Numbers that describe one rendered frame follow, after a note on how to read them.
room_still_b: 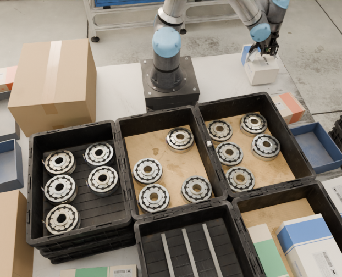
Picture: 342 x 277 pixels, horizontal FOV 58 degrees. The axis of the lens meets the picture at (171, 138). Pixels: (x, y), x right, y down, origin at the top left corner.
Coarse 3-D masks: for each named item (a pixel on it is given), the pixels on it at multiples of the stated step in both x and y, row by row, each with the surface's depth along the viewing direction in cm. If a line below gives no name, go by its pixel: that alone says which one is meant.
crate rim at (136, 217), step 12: (180, 108) 116; (192, 108) 116; (120, 120) 113; (120, 132) 109; (120, 144) 106; (204, 144) 107; (216, 168) 101; (132, 192) 96; (132, 204) 93; (192, 204) 93; (204, 204) 93; (132, 216) 91; (144, 216) 91
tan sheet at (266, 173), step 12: (228, 120) 126; (240, 132) 122; (240, 144) 119; (252, 156) 115; (252, 168) 112; (264, 168) 112; (276, 168) 112; (288, 168) 112; (240, 180) 109; (264, 180) 109; (276, 180) 109; (288, 180) 109
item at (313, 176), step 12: (240, 96) 120; (252, 96) 120; (276, 108) 116; (204, 132) 110; (288, 132) 109; (216, 156) 104; (300, 156) 104; (312, 168) 101; (300, 180) 98; (228, 192) 96; (240, 192) 96; (252, 192) 96
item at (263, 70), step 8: (248, 48) 156; (256, 56) 152; (264, 56) 152; (272, 56) 152; (248, 64) 154; (256, 64) 149; (264, 64) 149; (272, 64) 149; (248, 72) 156; (256, 72) 147; (264, 72) 148; (272, 72) 148; (256, 80) 151; (264, 80) 152; (272, 80) 153
